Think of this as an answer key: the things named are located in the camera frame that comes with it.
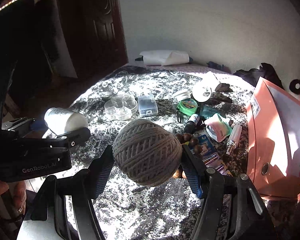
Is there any small blue object by wall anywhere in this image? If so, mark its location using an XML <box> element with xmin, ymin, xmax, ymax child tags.
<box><xmin>207</xmin><ymin>61</ymin><xmax>231</xmax><ymax>74</ymax></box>

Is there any white tape roll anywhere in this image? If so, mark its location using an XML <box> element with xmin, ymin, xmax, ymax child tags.
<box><xmin>192</xmin><ymin>72</ymin><xmax>222</xmax><ymax>102</ymax></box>

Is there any black clothing pile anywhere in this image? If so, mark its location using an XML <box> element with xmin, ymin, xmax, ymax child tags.
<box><xmin>234</xmin><ymin>63</ymin><xmax>283</xmax><ymax>89</ymax></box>

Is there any white spark plug tube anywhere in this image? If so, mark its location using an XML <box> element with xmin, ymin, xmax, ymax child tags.
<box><xmin>226</xmin><ymin>124</ymin><xmax>242</xmax><ymax>155</ymax></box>

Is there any grey twine ball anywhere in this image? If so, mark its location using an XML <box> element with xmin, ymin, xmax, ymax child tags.
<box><xmin>113</xmin><ymin>119</ymin><xmax>183</xmax><ymax>187</ymax></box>

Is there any teal foil sachet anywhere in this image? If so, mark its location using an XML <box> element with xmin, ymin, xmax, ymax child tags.
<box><xmin>199</xmin><ymin>105</ymin><xmax>226</xmax><ymax>119</ymax></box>

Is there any clear rectangular plastic box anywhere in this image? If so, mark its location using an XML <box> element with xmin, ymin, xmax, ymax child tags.
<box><xmin>138</xmin><ymin>94</ymin><xmax>158</xmax><ymax>118</ymax></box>

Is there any clear flower-shaped plastic box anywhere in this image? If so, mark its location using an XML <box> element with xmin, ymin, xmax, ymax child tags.
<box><xmin>104</xmin><ymin>94</ymin><xmax>138</xmax><ymax>121</ymax></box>

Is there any person's left hand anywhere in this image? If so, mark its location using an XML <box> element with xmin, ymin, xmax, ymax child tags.
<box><xmin>0</xmin><ymin>181</ymin><xmax>26</xmax><ymax>215</ymax></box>

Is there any pink and green pouch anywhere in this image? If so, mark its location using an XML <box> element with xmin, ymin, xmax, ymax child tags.
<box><xmin>204</xmin><ymin>113</ymin><xmax>232</xmax><ymax>142</ymax></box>

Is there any dark wooden door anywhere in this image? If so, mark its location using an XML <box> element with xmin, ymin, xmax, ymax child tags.
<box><xmin>57</xmin><ymin>0</ymin><xmax>128</xmax><ymax>79</ymax></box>

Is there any blue battery blister pack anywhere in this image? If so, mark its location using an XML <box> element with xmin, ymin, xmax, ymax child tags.
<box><xmin>193</xmin><ymin>134</ymin><xmax>232</xmax><ymax>176</ymax></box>

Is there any wooden bead bracelet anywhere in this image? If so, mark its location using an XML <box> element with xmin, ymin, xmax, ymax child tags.
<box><xmin>172</xmin><ymin>132</ymin><xmax>203</xmax><ymax>179</ymax></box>

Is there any small dark dropper bottle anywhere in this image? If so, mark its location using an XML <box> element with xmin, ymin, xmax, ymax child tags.
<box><xmin>184</xmin><ymin>114</ymin><xmax>200</xmax><ymax>134</ymax></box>

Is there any white jar lid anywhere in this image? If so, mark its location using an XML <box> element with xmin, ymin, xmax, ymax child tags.
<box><xmin>172</xmin><ymin>89</ymin><xmax>191</xmax><ymax>102</ymax></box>

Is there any dark brown rock piece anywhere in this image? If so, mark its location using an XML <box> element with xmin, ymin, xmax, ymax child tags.
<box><xmin>215</xmin><ymin>83</ymin><xmax>232</xmax><ymax>93</ymax></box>

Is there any pink cardboard box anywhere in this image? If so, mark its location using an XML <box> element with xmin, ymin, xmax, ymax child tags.
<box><xmin>246</xmin><ymin>77</ymin><xmax>300</xmax><ymax>199</ymax></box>

